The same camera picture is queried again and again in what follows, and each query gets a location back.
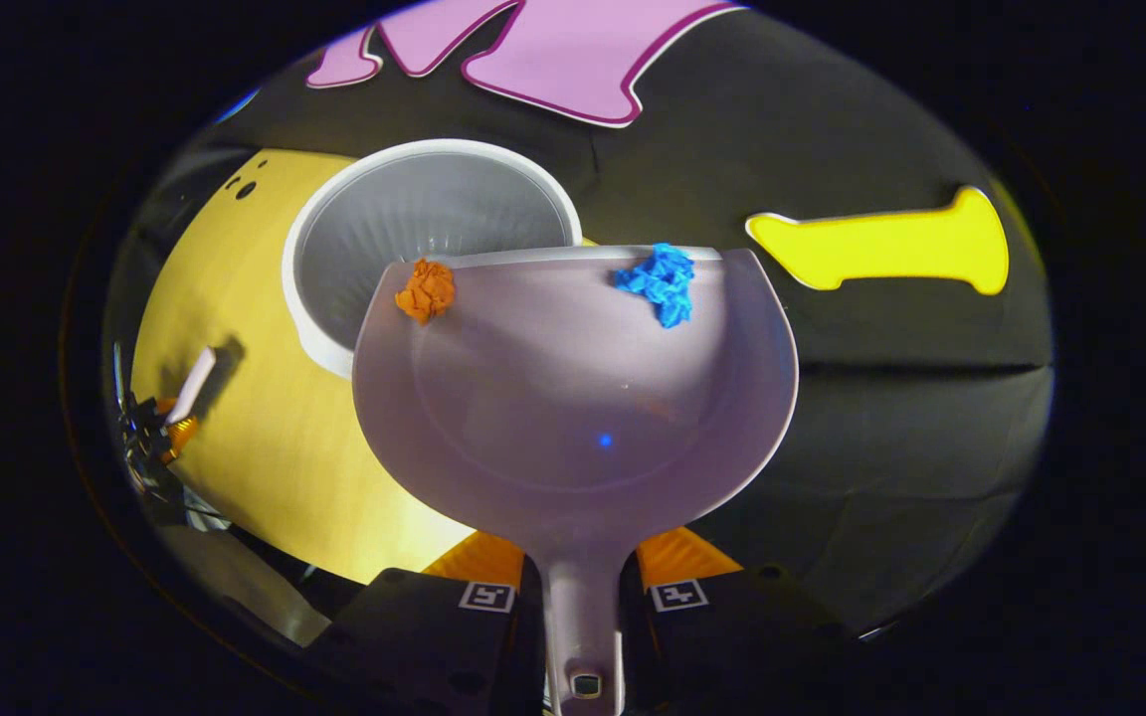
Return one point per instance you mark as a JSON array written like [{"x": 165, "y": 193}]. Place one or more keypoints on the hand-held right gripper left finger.
[{"x": 434, "y": 646}]

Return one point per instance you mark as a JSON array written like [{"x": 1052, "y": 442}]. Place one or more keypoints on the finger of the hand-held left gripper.
[
  {"x": 163, "y": 406},
  {"x": 183, "y": 438}
]

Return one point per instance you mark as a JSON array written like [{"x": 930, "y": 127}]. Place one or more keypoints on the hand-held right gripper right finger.
[{"x": 732, "y": 646}]

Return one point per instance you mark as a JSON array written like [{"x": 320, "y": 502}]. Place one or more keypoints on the small lilac broom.
[{"x": 193, "y": 383}]

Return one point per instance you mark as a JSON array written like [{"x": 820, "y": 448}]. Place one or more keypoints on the lilac plastic dustpan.
[{"x": 573, "y": 418}]

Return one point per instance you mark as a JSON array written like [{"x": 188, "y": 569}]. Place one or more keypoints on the orange paper ball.
[{"x": 426, "y": 291}]

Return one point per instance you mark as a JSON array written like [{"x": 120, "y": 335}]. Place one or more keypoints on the white ribbed garbage bin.
[{"x": 414, "y": 209}]

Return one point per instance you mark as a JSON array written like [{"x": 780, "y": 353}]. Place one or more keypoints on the blue paper ball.
[{"x": 661, "y": 280}]

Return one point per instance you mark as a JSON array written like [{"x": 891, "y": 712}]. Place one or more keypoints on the black backdrop cloth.
[{"x": 881, "y": 398}]

